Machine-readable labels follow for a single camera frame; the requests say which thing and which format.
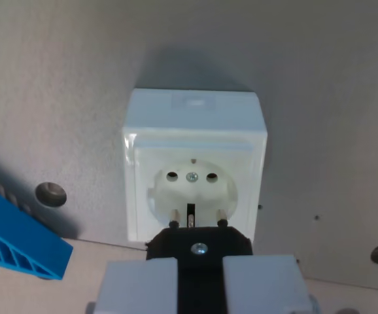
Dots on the black two-pin power plug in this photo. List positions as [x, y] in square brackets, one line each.
[200, 278]

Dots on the white wall socket box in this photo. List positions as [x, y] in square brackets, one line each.
[195, 147]

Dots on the blue ribbed plastic wedge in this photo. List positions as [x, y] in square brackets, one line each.
[19, 238]

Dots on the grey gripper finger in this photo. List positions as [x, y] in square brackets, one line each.
[261, 288]
[140, 288]

